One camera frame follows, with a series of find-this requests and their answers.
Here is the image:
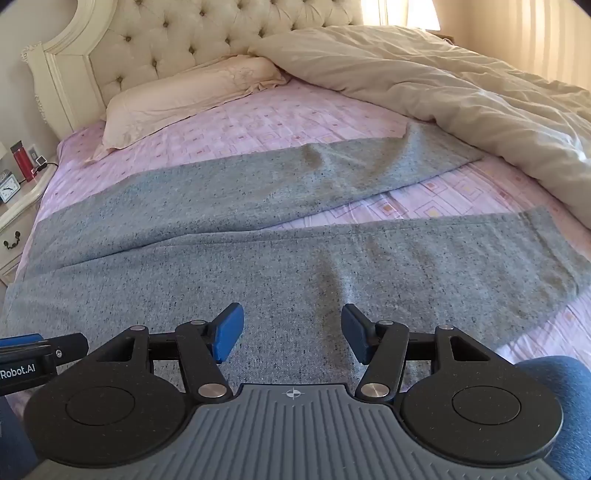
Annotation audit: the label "grey pants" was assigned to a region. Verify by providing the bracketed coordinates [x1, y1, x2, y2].
[0, 122, 579, 393]

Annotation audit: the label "person's right leg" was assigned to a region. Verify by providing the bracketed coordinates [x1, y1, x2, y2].
[513, 355, 591, 480]

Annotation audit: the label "cream tufted headboard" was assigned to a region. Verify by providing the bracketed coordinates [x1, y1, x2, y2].
[20, 0, 372, 140]

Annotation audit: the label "bed with pink patterned sheet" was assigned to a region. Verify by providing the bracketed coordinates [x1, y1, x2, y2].
[0, 79, 591, 386]

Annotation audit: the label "cream curtain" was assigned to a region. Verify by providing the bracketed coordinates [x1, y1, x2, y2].
[502, 0, 591, 89]

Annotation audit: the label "cream table lamp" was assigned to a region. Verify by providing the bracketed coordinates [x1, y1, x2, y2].
[414, 0, 442, 31]

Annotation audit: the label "person's left leg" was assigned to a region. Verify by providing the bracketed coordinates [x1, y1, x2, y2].
[0, 396, 38, 480]

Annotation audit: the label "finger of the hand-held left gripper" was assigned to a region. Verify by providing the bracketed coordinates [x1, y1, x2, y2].
[0, 333, 90, 366]

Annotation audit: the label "cream nightstand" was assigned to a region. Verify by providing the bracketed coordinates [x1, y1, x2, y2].
[0, 157, 60, 288]

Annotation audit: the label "wall charger plug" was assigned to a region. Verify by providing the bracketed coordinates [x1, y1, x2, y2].
[28, 145, 49, 174]

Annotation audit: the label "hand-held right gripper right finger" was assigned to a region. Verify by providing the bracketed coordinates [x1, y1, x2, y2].
[341, 303, 498, 400]

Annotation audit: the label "beige duvet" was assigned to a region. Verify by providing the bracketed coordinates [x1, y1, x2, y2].
[247, 25, 591, 219]

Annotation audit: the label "pale pink pillow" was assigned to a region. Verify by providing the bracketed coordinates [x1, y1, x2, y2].
[87, 55, 293, 162]

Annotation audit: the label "red bottle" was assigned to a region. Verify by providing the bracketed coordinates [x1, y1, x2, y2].
[10, 140, 36, 182]

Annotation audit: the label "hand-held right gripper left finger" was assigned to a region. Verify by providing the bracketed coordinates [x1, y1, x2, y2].
[98, 302, 245, 400]

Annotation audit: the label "small white clock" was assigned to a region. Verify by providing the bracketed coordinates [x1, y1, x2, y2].
[0, 169, 20, 204]

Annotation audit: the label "person's leg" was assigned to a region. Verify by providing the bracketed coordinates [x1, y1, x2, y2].
[0, 396, 38, 480]
[513, 355, 591, 480]

